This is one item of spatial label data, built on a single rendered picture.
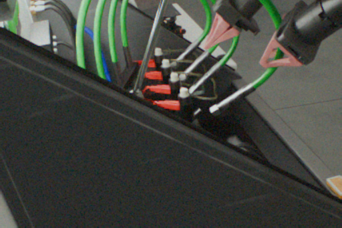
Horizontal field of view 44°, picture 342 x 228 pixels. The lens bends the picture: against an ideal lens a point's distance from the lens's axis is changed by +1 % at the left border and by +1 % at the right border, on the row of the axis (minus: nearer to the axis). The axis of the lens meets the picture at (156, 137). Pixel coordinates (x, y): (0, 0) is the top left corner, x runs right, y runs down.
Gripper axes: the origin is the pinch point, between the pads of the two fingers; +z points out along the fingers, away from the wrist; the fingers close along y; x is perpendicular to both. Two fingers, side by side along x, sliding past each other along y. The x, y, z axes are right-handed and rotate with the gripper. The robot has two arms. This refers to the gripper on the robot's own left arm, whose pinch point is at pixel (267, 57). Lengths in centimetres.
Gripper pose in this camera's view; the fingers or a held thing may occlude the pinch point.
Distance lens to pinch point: 78.7
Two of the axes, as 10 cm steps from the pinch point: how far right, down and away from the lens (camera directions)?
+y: -4.5, 7.2, -5.3
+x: 7.7, 6.1, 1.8
